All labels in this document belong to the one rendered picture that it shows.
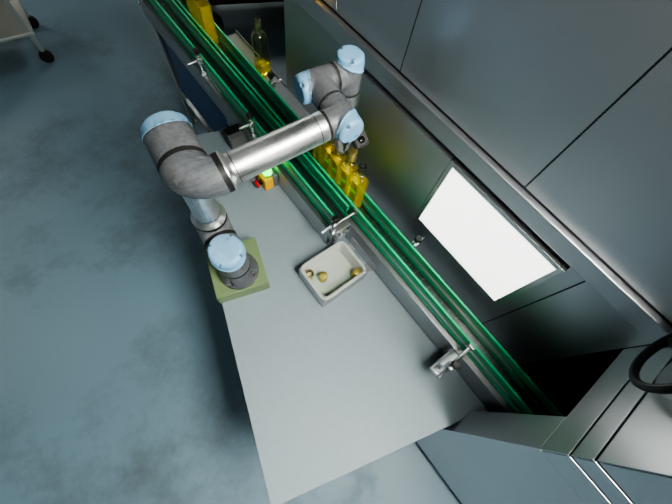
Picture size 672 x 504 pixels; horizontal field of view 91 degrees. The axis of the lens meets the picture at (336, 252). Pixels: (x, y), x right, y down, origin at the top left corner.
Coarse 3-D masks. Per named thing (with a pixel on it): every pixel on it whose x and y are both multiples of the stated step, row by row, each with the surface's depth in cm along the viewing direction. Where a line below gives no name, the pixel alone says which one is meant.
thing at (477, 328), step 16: (240, 64) 166; (256, 80) 160; (272, 96) 156; (288, 112) 150; (368, 208) 137; (384, 224) 133; (400, 240) 129; (416, 256) 126; (432, 272) 122; (448, 288) 120; (448, 304) 125; (464, 304) 118; (464, 320) 122; (480, 336) 119; (496, 352) 117; (512, 368) 113; (528, 384) 111; (544, 400) 108
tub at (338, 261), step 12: (324, 252) 134; (336, 252) 142; (348, 252) 137; (312, 264) 135; (324, 264) 140; (336, 264) 140; (348, 264) 141; (360, 264) 134; (336, 276) 138; (348, 276) 139; (360, 276) 132; (324, 288) 135; (336, 288) 136
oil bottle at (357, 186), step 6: (354, 174) 121; (366, 174) 122; (354, 180) 121; (360, 180) 120; (366, 180) 122; (348, 186) 127; (354, 186) 124; (360, 186) 122; (366, 186) 126; (348, 192) 130; (354, 192) 126; (360, 192) 127; (354, 198) 129; (360, 198) 132; (354, 204) 133; (360, 204) 137
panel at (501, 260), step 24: (456, 192) 104; (432, 216) 120; (456, 216) 109; (480, 216) 101; (456, 240) 116; (480, 240) 106; (504, 240) 98; (480, 264) 112; (504, 264) 103; (528, 264) 95; (504, 288) 109
